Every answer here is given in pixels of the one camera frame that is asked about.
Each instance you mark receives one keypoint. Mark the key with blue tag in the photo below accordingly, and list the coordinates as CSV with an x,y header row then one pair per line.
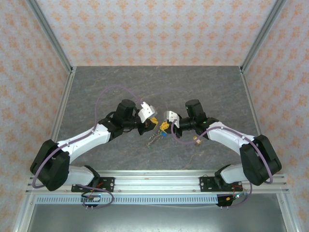
x,y
163,134

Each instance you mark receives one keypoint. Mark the metal keyring plate with rings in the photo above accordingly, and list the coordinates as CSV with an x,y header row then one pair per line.
x,y
153,140

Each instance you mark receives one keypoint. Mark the small brass cylinder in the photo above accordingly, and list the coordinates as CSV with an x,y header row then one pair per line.
x,y
198,143

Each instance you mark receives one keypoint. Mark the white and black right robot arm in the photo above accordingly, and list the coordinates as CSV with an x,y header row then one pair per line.
x,y
229,140

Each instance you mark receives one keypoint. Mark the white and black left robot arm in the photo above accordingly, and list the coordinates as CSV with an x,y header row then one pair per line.
x,y
79,142

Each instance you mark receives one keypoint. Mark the grey metal sheet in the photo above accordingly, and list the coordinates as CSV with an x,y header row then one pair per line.
x,y
154,217

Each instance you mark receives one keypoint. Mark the small circuit board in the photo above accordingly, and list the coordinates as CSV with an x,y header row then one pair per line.
x,y
235,197
93,198

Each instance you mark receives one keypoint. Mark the wide aluminium frame rail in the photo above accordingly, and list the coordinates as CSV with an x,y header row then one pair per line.
x,y
154,181

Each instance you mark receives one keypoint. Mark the aluminium side rail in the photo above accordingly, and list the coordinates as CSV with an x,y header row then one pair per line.
x,y
253,116
60,116

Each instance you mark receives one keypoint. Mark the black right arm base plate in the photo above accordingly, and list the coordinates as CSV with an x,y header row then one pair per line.
x,y
205,183

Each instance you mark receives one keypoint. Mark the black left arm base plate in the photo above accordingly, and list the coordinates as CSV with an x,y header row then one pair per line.
x,y
107,183

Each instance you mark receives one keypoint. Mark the aluminium frame post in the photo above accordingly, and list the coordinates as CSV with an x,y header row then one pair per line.
x,y
260,36
51,36

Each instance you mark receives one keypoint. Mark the short aluminium frame leg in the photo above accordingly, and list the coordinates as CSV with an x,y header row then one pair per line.
x,y
290,222
21,222

